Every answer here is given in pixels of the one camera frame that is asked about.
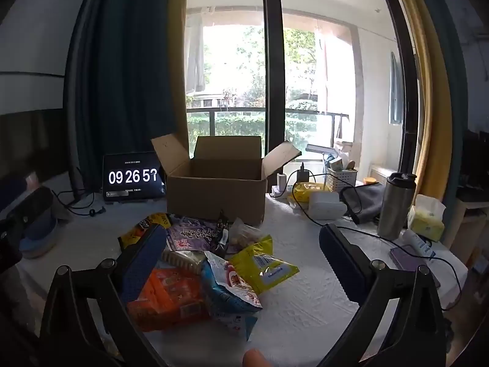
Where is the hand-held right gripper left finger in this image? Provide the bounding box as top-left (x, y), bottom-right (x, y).
top-left (38, 224), bottom-right (169, 367)

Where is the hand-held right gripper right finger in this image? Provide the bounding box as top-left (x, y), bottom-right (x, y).
top-left (317, 224), bottom-right (447, 367)

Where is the black yellow snack packet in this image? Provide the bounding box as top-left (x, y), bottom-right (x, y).
top-left (118, 212), bottom-right (171, 252)

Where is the white bread packet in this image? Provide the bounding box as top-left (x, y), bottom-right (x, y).
top-left (160, 248), bottom-right (209, 276)

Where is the orange snack packet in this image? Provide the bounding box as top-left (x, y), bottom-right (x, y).
top-left (126, 268), bottom-right (211, 332)

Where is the purple snack packet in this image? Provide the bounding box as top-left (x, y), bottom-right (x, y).
top-left (166, 216), bottom-right (230, 254)

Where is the blue snack packet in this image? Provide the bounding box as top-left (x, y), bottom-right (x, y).
top-left (200, 251), bottom-right (264, 342)

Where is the small dark snack packet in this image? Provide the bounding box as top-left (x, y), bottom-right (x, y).
top-left (216, 209), bottom-right (230, 246)

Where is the brown cardboard box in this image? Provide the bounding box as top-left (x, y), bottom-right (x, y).
top-left (151, 134), bottom-right (302, 226)

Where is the clear pastry packet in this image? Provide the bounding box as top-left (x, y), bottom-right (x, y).
top-left (227, 218), bottom-right (264, 255)

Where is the person's right hand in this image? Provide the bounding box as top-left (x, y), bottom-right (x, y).
top-left (242, 349), bottom-right (270, 367)

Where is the blue round dish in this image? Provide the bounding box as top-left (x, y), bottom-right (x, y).
top-left (19, 214), bottom-right (59, 259)

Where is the white textured tablecloth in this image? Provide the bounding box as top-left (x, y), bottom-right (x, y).
top-left (15, 191), bottom-right (469, 367)

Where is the white rounded device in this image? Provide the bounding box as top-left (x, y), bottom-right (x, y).
top-left (309, 191), bottom-right (347, 220)

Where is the purple phone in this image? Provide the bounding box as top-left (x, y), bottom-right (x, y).
top-left (390, 245), bottom-right (441, 288)

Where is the grey pouch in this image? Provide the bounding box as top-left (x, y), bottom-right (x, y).
top-left (340, 183), bottom-right (385, 224)

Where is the steel tumbler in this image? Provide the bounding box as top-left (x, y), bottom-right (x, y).
top-left (377, 172), bottom-right (417, 241)

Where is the white tube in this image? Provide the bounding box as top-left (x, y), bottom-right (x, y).
top-left (403, 229), bottom-right (437, 258)

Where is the yellow plastic bag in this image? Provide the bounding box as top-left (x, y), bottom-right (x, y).
top-left (292, 181), bottom-right (331, 203)

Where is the white slotted basket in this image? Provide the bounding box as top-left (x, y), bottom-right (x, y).
top-left (326, 167), bottom-right (358, 194)

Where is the black tablet clock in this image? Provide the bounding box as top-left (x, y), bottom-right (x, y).
top-left (102, 152), bottom-right (166, 202)

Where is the yellow tissue pack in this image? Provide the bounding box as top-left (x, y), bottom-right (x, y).
top-left (407, 194), bottom-right (447, 242)

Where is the wooden shelf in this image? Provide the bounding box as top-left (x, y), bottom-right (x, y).
top-left (445, 195), bottom-right (489, 280)

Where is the teal curtain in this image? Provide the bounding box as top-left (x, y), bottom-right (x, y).
top-left (65, 0), bottom-right (180, 196)

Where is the balcony railing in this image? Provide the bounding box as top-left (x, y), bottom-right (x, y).
top-left (186, 107), bottom-right (351, 140)

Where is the yellow curtain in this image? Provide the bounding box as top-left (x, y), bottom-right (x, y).
top-left (390, 0), bottom-right (454, 204)
top-left (168, 0), bottom-right (192, 154)

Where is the hanging white garment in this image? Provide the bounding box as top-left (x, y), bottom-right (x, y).
top-left (186, 8), bottom-right (205, 93)

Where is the black charger cable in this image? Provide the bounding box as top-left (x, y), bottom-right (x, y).
top-left (286, 172), bottom-right (464, 311)

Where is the black plug cable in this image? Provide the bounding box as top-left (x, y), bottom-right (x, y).
top-left (53, 189), bottom-right (106, 217)

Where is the black window frame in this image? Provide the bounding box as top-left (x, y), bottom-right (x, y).
top-left (262, 0), bottom-right (286, 154)

